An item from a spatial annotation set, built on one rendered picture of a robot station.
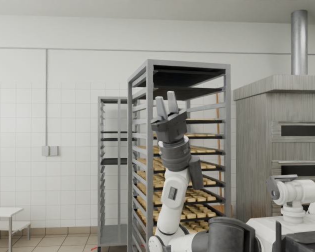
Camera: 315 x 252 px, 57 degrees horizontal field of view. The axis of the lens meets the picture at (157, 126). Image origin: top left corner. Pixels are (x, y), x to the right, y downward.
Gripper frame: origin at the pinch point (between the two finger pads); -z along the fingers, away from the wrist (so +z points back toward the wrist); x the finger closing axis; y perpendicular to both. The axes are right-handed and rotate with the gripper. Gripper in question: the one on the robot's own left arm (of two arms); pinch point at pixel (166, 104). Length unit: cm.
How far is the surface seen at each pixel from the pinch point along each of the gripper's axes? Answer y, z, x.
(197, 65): -44, 7, 73
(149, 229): -47, 78, 17
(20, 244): -303, 211, 2
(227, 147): -29, 52, 70
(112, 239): -204, 210, 74
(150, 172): -50, 51, 29
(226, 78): -35, 17, 85
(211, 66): -40, 9, 79
